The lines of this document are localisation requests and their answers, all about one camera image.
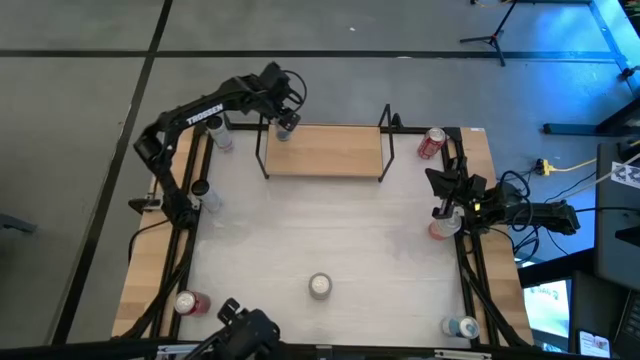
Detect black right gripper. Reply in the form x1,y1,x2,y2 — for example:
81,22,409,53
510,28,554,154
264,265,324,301
424,167,489,221

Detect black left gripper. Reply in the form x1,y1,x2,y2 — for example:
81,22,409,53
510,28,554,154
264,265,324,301
257,60,302,133

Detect white pink Spindrift can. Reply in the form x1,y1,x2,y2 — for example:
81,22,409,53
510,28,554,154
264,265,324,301
308,272,334,301
428,212,464,241

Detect red Coca-Cola can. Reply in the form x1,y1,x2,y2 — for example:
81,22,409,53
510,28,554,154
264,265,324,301
417,126,447,160

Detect white Celsius can black lid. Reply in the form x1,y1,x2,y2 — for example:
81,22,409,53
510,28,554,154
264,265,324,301
205,114,235,153
190,178,222,214

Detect black desk leg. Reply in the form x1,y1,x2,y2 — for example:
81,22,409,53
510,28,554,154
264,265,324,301
543,97,640,137

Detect lit computer monitor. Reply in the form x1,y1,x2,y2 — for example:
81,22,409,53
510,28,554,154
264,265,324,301
522,278,574,351

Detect black clamp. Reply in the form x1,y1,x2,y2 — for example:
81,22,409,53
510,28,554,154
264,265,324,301
128,198,162,214

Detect black tripod stand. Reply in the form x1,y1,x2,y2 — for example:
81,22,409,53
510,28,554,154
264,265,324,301
458,0,521,68

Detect black rig crossbar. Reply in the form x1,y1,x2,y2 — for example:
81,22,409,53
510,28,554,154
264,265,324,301
0,338,640,360

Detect grey desk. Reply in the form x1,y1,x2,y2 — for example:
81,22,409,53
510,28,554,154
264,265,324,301
594,142,640,291

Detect white paper fiducial tag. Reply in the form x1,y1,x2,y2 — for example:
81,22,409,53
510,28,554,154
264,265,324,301
610,160,640,190

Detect dark red soda can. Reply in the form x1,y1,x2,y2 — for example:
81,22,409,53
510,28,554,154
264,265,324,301
173,289,211,317

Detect smartphone with lit screen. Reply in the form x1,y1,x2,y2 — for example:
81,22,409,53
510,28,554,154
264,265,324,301
578,328,612,359

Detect black keyboard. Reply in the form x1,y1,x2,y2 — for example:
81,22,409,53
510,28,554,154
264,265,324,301
613,289,640,359

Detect grey chair base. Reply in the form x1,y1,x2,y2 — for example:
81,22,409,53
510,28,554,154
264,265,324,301
0,212,37,235

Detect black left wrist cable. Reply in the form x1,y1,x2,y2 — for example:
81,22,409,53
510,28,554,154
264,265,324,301
283,69,308,114

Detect wooden shelf black metal frame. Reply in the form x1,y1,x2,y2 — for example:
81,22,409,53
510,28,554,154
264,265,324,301
253,102,397,184

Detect black metal table frame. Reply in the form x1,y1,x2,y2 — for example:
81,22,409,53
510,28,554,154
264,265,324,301
119,122,534,351

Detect yellow extension cord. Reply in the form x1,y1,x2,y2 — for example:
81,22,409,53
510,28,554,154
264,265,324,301
535,157,599,177

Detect silver bracket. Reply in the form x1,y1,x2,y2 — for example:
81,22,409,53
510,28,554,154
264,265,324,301
433,348,492,360
156,343,201,359

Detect black floor cable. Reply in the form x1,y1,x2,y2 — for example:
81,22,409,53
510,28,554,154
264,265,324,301
574,203,640,215

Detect black table cable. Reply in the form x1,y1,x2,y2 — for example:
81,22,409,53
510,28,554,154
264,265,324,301
127,219,174,264

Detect black metal floor frame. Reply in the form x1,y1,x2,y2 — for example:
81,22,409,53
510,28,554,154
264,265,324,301
514,0,640,96

